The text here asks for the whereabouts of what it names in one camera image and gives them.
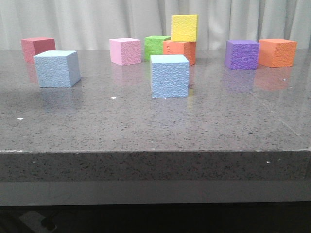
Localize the pink foam cube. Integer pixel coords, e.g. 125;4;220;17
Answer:
109;38;141;66

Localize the pale grey curtain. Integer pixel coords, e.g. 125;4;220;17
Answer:
0;0;311;50

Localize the green foam cube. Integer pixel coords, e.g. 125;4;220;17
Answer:
144;35;171;61

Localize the red foam cube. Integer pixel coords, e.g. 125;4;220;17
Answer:
20;37;56;64

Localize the purple foam cube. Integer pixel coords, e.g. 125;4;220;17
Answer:
225;40;260;70

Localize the light blue foam cube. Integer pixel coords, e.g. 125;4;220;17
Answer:
34;50;81;88
150;54;190;98

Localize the orange foam cube under yellow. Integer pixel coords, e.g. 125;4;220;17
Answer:
163;40;196;66

